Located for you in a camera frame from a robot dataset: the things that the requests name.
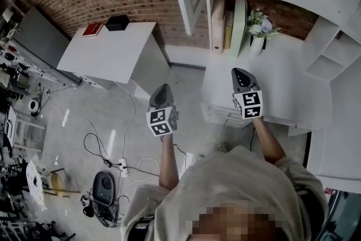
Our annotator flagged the white desk with hutch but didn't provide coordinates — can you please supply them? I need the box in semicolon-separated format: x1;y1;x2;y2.
164;0;361;138

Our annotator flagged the white round device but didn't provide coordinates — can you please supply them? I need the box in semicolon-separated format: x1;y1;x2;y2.
27;98;41;112

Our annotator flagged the person's left forearm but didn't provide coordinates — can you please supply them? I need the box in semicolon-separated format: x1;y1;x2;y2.
158;133;181;191

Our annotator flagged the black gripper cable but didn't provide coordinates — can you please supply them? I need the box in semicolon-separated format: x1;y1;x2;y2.
249;126;256;151

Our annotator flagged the person's right forearm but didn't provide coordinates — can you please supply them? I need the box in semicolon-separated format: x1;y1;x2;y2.
251;116;287;166

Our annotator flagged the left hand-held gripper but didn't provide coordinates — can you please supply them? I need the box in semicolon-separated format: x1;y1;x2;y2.
145;84;180;138

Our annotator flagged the white round panel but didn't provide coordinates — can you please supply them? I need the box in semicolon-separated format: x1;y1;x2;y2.
25;159;47;211

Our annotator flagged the white power strip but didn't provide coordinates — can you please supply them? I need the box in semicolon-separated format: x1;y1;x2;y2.
117;158;129;178

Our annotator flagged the dark grey oval device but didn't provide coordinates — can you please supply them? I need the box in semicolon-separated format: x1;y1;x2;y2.
92;171;116;203

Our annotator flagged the white cable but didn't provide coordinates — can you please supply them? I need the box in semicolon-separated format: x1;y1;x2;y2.
112;81;137;160

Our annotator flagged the red book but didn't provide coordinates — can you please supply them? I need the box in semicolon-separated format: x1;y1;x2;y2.
82;22;105;38

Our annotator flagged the person's beige shirt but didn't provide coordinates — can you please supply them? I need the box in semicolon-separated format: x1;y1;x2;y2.
120;144;329;241

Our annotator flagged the pastel flower bouquet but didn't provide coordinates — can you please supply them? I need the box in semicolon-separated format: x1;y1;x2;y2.
246;8;281;40

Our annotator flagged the black looped cable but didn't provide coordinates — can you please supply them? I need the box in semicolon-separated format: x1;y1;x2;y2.
83;132;114;168

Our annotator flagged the small white drawer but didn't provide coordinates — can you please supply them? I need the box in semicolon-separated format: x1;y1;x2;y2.
225;119;245;129
208;104;241;118
217;113;244;124

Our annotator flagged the wooden stool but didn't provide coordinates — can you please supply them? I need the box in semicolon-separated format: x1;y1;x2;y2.
42;167;81;199

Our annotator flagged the white vase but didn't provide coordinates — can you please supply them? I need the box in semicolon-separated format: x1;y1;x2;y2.
249;36;266;58

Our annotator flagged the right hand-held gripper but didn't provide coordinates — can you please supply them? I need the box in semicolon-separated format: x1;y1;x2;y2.
231;67;264;121

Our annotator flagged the white small frame rack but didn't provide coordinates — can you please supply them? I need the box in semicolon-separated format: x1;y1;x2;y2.
5;105;47;154

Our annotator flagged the white side table with drawers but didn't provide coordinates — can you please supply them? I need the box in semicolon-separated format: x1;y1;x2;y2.
56;20;171;100

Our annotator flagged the white cluttered shelf rack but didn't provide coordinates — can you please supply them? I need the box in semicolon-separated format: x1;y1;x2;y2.
0;45;61;86

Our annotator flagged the long black floor cable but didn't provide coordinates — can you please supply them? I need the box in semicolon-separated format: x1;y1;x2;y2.
172;143;190;176

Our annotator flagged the pale yellow book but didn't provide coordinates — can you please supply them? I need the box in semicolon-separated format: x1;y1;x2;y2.
223;10;235;50

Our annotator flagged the black box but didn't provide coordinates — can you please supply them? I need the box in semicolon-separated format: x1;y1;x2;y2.
104;14;131;33

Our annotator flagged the black body strap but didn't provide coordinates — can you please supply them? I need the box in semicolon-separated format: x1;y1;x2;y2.
132;215;156;235
293;186;323;230

